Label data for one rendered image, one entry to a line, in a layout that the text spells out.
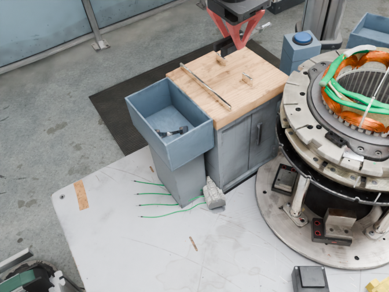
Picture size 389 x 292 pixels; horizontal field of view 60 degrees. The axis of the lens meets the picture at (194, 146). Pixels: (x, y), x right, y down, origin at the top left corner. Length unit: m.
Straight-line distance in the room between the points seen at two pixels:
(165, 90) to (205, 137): 0.16
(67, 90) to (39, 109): 0.24
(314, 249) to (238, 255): 0.17
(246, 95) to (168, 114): 0.19
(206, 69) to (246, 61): 0.09
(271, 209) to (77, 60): 2.28
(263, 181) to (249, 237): 0.15
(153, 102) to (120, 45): 2.15
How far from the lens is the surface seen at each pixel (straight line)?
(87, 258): 0.88
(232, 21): 0.56
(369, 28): 1.02
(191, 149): 0.68
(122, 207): 0.91
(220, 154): 0.74
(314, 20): 1.10
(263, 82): 0.74
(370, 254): 0.85
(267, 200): 0.86
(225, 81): 0.74
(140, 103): 0.76
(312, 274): 0.76
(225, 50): 0.61
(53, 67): 2.90
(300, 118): 0.63
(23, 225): 2.01
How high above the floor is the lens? 1.54
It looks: 50 degrees down
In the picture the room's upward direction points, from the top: 7 degrees counter-clockwise
